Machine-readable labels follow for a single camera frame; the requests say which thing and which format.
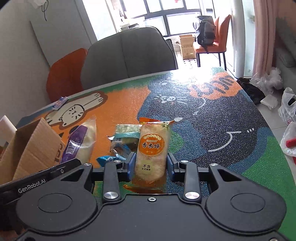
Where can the pink curtain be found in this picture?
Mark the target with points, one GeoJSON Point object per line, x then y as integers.
{"type": "Point", "coordinates": [266, 13]}

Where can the cardboard box on floor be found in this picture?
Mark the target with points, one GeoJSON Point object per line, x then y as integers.
{"type": "Point", "coordinates": [186, 46]}

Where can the small blue tissue pack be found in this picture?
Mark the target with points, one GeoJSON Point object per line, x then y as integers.
{"type": "Point", "coordinates": [59, 103]}

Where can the orange chair by window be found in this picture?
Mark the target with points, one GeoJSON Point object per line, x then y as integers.
{"type": "Point", "coordinates": [219, 45]}

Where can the blue snack packet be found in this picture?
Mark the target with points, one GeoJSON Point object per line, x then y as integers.
{"type": "Point", "coordinates": [106, 159]}

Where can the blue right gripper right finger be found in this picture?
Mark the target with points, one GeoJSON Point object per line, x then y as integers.
{"type": "Point", "coordinates": [172, 166]}

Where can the purple bread loaf packet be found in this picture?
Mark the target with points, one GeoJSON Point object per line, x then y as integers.
{"type": "Point", "coordinates": [81, 142]}

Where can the orange rice cracker packet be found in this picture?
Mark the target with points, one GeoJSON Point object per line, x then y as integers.
{"type": "Point", "coordinates": [151, 159]}

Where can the grey sofa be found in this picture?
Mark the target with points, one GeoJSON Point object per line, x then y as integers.
{"type": "Point", "coordinates": [285, 53]}

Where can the clear green snack packet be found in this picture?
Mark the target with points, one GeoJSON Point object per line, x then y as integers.
{"type": "Point", "coordinates": [125, 140]}

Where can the brown cardboard box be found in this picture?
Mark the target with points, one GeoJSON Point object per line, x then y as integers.
{"type": "Point", "coordinates": [34, 147]}

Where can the white paper towel roll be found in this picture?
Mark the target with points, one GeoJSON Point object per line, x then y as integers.
{"type": "Point", "coordinates": [7, 130]}

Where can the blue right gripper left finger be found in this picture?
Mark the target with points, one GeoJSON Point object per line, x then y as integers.
{"type": "Point", "coordinates": [128, 167]}

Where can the grey padded chair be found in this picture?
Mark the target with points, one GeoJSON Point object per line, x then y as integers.
{"type": "Point", "coordinates": [131, 53]}

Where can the colourful cat table mat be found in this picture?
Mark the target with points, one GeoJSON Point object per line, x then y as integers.
{"type": "Point", "coordinates": [214, 121]}

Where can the black bag on floor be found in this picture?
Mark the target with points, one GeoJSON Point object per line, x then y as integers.
{"type": "Point", "coordinates": [252, 91]}

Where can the grey black backpack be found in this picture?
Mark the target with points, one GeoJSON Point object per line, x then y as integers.
{"type": "Point", "coordinates": [205, 31]}

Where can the orange chair near wall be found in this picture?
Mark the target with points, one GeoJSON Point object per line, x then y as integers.
{"type": "Point", "coordinates": [64, 75]}

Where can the white plastic bags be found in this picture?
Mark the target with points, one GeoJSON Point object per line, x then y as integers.
{"type": "Point", "coordinates": [272, 117]}

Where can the white refrigerator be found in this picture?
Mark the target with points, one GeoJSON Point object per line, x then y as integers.
{"type": "Point", "coordinates": [62, 27]}

